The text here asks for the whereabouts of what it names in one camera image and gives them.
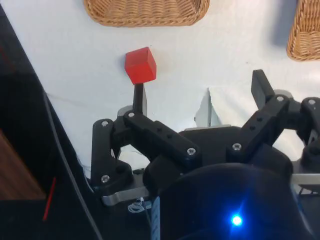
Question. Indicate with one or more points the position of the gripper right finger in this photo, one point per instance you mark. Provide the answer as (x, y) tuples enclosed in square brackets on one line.
[(262, 120)]

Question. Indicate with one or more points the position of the wicker basket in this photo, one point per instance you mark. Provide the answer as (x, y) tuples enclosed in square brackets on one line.
[(305, 37), (147, 12)]

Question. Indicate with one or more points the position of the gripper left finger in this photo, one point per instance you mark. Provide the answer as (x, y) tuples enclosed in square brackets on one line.
[(160, 135)]

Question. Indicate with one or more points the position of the red cube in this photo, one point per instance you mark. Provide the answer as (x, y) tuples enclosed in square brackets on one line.
[(140, 67)]

